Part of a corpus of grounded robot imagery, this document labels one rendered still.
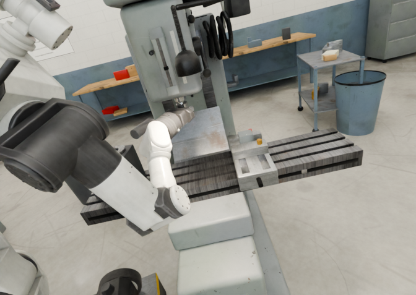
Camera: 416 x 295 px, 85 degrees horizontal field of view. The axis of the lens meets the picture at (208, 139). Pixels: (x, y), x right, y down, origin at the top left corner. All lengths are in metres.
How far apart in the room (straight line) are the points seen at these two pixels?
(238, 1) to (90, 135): 0.85
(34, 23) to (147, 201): 0.40
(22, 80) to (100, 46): 4.93
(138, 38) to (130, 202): 0.52
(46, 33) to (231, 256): 0.89
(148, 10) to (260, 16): 4.55
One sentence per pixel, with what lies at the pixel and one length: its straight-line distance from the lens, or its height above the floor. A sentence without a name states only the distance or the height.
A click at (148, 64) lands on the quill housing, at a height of 1.45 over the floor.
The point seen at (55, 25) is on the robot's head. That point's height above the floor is 1.59.
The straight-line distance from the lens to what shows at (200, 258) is 1.02.
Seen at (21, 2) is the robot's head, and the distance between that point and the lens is 0.59.
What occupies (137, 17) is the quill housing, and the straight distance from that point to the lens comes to 0.82.
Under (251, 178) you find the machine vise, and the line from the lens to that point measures 0.89.
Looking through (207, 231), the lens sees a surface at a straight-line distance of 0.99.
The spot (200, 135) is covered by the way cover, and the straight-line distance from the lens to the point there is 1.33.
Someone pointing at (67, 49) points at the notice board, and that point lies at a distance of 5.68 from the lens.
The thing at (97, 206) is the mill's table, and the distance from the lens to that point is 1.16.
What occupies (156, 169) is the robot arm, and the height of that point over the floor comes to 1.20.
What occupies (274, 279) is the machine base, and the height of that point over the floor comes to 0.20.
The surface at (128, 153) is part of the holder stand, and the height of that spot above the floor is 1.10.
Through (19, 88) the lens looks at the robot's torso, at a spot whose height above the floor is 1.51.
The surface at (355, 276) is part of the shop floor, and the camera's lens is 1.84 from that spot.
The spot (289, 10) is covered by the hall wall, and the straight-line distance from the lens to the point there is 5.47.
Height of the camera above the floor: 1.54
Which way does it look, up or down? 27 degrees down
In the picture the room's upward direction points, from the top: 14 degrees counter-clockwise
